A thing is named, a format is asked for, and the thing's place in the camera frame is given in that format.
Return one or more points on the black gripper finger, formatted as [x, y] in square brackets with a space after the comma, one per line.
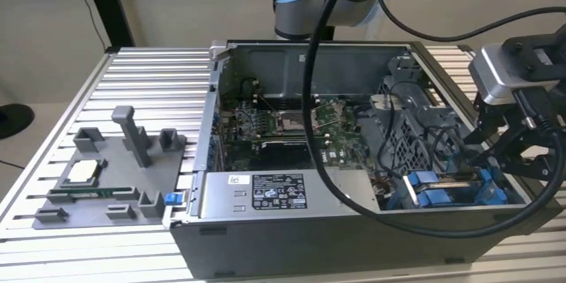
[530, 167]
[496, 127]

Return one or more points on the hard disk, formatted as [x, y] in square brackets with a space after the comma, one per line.
[422, 177]
[432, 198]

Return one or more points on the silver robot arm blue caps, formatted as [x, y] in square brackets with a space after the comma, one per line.
[301, 8]

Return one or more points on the grey metal disk bay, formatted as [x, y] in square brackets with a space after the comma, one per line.
[412, 150]

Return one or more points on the green motherboard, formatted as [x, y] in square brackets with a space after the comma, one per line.
[349, 144]

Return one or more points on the CPU socket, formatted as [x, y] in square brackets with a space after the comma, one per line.
[290, 120]

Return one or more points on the white case label sticker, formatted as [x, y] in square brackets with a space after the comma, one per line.
[301, 58]

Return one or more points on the dark grey PC case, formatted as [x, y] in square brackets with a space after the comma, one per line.
[310, 253]

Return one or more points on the silver power supply unit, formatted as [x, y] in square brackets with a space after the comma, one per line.
[221, 197]

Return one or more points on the blue case latch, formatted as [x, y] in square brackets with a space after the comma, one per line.
[173, 199]

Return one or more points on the grey parts rack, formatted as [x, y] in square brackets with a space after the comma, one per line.
[115, 180]

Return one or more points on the green RAM stick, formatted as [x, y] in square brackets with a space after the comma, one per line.
[102, 192]

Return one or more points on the silver CPU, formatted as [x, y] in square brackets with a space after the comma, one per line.
[82, 172]

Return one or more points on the black round stand base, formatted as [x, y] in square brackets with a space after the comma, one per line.
[15, 120]

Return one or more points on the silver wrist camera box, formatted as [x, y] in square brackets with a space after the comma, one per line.
[496, 74]

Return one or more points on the black frame post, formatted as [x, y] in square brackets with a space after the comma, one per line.
[106, 4]

